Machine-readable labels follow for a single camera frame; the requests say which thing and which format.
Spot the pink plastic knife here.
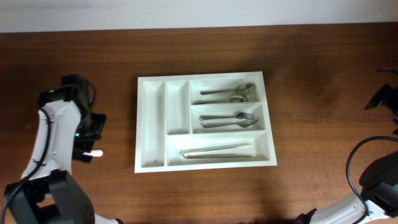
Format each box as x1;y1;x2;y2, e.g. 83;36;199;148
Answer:
83;149;104;157

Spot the large spoon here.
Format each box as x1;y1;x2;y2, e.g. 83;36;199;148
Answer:
193;95;249;105
200;83;256;95

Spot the metal fork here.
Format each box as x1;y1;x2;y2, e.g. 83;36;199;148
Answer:
199;112;254;121
200;118;259;128

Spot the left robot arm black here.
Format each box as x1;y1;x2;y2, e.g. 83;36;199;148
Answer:
1;74;122;224

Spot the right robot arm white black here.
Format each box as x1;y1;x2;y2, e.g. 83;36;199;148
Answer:
293;130;397;224

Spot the white plastic cutlery tray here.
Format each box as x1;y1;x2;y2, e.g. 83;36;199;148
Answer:
135;72;277;173

